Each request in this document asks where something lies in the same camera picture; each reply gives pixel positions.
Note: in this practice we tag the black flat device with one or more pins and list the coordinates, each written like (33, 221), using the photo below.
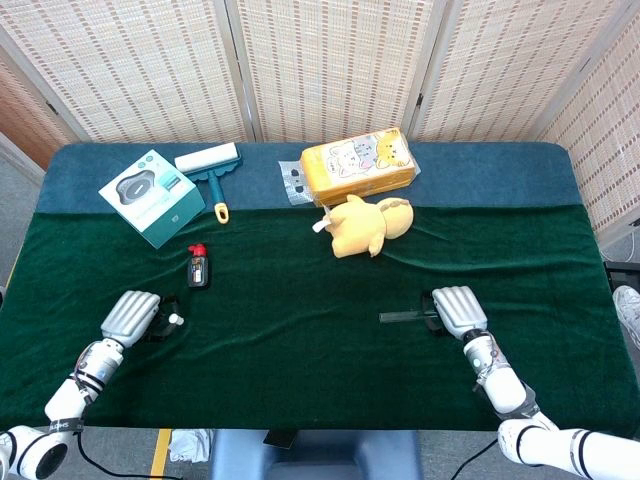
(279, 439)

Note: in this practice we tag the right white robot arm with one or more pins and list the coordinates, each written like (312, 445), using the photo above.
(505, 385)

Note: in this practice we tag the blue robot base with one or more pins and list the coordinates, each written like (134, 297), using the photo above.
(320, 460)

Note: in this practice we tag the white sneaker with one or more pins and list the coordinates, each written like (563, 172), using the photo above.
(630, 315)

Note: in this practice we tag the yellow plush toy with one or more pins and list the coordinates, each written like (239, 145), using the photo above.
(365, 227)

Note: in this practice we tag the green velvet cloth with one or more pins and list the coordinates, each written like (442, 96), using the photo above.
(300, 350)

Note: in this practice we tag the teal white product box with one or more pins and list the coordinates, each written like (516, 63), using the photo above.
(150, 200)

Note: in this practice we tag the woven folding screen panel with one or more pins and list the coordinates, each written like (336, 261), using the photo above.
(330, 65)
(605, 140)
(140, 65)
(25, 115)
(510, 65)

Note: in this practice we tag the white crumpled cloth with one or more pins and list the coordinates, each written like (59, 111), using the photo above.
(190, 445)

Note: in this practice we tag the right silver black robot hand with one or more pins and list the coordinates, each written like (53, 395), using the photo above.
(460, 310)

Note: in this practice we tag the clear panda print packet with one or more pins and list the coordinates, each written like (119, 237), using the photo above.
(295, 182)

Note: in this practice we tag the teal lint roller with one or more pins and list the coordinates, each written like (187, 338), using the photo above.
(207, 160)

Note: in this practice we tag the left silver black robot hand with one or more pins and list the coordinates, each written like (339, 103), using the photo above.
(127, 317)

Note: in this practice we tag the yellow cat tissue pack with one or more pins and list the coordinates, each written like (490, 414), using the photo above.
(355, 170)

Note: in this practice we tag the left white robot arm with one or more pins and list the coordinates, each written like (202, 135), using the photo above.
(95, 365)

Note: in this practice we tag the black bottle red cap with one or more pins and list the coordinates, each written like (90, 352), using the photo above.
(198, 270)

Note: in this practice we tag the clear glass test tube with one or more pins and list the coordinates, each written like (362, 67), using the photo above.
(400, 317)

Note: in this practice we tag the small white cylinder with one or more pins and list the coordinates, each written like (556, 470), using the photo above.
(176, 319)

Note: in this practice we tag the blue table cover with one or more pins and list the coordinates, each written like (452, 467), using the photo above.
(490, 175)

